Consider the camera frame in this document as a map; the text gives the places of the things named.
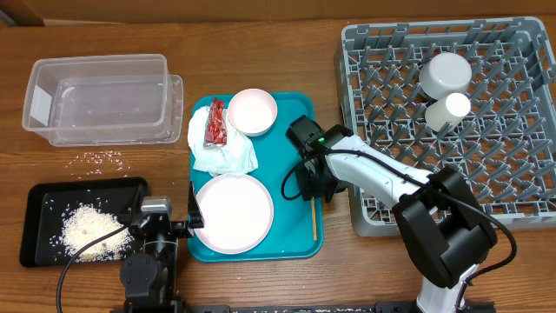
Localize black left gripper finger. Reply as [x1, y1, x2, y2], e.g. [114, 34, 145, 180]
[188, 182, 204, 229]
[117, 184, 145, 222]

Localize wooden chopstick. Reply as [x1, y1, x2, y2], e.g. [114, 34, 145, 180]
[310, 198, 318, 242]

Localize white plastic cup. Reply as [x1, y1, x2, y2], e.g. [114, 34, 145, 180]
[425, 93, 471, 132]

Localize grey plastic bowl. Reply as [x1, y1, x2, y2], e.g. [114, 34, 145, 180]
[419, 52, 472, 100]

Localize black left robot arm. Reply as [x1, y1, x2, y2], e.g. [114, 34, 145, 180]
[120, 183, 204, 313]

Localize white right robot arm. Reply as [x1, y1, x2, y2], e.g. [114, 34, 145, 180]
[286, 115, 517, 312]

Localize grey dishwasher rack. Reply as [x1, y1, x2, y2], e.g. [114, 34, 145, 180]
[335, 17, 555, 230]

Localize pink round plate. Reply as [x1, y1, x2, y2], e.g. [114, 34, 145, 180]
[195, 174, 274, 255]

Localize scattered rice grains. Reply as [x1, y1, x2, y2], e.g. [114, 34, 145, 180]
[63, 150, 131, 180]

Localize pile of white rice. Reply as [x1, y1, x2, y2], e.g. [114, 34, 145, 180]
[49, 203, 133, 263]

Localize teal plastic tray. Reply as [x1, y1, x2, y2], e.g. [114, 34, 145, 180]
[188, 91, 324, 263]

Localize crumpled white napkin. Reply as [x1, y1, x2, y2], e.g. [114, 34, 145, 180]
[188, 106, 259, 176]

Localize pink plastic bowl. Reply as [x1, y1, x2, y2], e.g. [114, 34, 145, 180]
[228, 89, 278, 137]

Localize red snack wrapper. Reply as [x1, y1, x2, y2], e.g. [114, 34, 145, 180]
[204, 98, 227, 147]

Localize black tray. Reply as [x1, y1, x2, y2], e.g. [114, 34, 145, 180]
[19, 177, 148, 268]

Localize clear plastic bin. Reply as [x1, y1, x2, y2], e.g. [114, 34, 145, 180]
[22, 54, 174, 146]

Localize white label sticker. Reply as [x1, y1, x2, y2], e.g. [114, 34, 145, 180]
[30, 85, 52, 126]

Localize black cable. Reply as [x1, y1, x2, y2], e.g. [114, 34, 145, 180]
[56, 223, 131, 313]

